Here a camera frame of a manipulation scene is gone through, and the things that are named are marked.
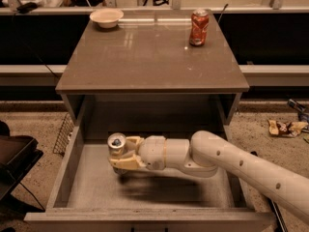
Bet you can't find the black tray stand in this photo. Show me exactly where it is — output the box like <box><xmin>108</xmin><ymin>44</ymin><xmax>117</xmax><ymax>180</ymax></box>
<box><xmin>0</xmin><ymin>121</ymin><xmax>45</xmax><ymax>223</ymax></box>

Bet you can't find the silver redbull can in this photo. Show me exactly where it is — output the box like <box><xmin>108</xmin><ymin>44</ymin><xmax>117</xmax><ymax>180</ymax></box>
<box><xmin>107</xmin><ymin>132</ymin><xmax>126</xmax><ymax>160</ymax></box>

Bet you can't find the open grey top drawer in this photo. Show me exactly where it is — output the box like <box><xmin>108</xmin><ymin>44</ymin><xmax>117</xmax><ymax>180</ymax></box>
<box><xmin>24</xmin><ymin>94</ymin><xmax>278</xmax><ymax>232</ymax></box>

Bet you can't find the red soda can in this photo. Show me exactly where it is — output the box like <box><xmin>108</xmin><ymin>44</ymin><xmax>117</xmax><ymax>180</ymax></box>
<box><xmin>189</xmin><ymin>9</ymin><xmax>209</xmax><ymax>46</ymax></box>

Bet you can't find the white bowl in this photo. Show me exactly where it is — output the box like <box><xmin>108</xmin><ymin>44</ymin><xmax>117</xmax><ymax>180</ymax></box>
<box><xmin>90</xmin><ymin>8</ymin><xmax>124</xmax><ymax>29</ymax></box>

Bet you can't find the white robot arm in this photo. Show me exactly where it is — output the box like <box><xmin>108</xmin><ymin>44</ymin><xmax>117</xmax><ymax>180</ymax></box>
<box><xmin>107</xmin><ymin>130</ymin><xmax>309</xmax><ymax>222</ymax></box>

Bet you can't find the crumpled snack wrapper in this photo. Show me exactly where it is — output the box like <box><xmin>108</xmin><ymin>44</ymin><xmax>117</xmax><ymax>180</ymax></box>
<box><xmin>268</xmin><ymin>120</ymin><xmax>308</xmax><ymax>137</ymax></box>

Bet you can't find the wire mesh basket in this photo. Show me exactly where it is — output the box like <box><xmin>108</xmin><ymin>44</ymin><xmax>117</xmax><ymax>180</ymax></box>
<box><xmin>53</xmin><ymin>113</ymin><xmax>73</xmax><ymax>157</ymax></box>

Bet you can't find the black pole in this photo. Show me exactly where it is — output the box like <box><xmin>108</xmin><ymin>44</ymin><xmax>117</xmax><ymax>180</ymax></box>
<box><xmin>249</xmin><ymin>150</ymin><xmax>289</xmax><ymax>232</ymax></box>

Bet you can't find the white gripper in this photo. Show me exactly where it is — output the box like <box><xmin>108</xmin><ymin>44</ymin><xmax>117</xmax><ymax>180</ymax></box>
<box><xmin>109</xmin><ymin>135</ymin><xmax>166</xmax><ymax>170</ymax></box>

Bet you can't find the grey cabinet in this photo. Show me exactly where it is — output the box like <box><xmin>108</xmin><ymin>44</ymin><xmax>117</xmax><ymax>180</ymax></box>
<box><xmin>56</xmin><ymin>10</ymin><xmax>249</xmax><ymax>142</ymax></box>

